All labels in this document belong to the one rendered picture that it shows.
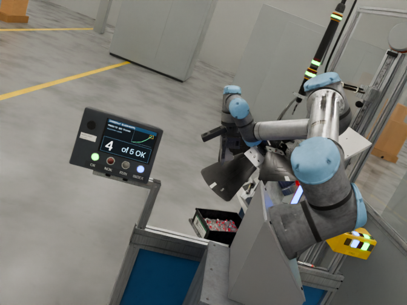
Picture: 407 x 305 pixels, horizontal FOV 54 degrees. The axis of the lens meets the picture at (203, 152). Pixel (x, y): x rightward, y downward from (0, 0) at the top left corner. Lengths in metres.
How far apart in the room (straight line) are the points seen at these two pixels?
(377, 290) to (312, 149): 1.33
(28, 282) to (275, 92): 5.71
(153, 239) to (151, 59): 7.72
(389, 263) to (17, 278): 1.94
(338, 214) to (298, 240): 0.12
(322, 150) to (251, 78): 6.31
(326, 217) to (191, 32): 7.99
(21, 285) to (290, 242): 1.72
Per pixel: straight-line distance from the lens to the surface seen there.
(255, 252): 1.05
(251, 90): 7.32
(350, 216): 1.08
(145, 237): 1.54
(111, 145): 1.33
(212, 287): 1.15
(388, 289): 2.20
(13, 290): 2.45
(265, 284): 1.11
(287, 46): 7.26
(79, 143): 1.34
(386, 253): 2.24
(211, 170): 1.91
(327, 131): 1.14
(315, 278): 1.80
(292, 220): 1.08
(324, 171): 0.99
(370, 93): 2.31
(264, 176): 1.66
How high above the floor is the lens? 1.66
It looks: 19 degrees down
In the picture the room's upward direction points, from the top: 21 degrees clockwise
